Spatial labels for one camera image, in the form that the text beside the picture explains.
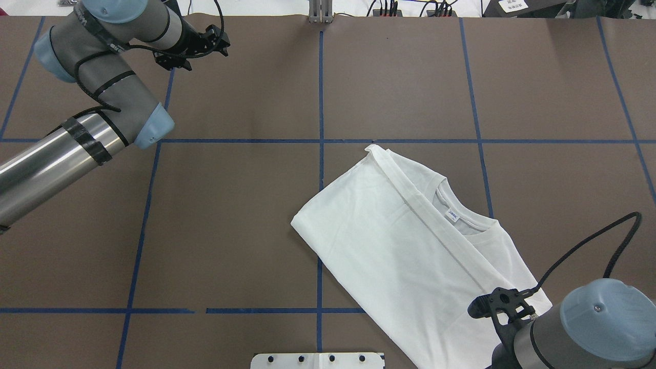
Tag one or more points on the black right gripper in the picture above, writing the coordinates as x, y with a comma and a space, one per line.
503, 342

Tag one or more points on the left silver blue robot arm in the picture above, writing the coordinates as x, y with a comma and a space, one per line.
87, 50

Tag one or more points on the aluminium frame post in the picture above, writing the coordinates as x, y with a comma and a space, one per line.
321, 11

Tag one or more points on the lower orange black connector box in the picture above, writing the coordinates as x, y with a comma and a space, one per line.
438, 9

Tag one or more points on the orange black connector box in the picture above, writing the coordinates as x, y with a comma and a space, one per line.
384, 9
438, 9

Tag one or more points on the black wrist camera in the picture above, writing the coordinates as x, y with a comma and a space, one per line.
172, 61
510, 302

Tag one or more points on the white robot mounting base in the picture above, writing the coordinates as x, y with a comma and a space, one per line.
319, 360

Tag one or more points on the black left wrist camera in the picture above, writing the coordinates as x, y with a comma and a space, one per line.
172, 61

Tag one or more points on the upper orange black connector box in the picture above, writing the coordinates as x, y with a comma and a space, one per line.
384, 9

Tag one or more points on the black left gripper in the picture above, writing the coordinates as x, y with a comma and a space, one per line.
190, 43

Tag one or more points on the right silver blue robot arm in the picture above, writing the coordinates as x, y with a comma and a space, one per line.
605, 324

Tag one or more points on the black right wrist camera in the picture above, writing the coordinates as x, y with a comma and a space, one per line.
510, 302

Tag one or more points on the white long-sleeve printed shirt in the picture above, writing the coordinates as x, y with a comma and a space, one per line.
398, 240

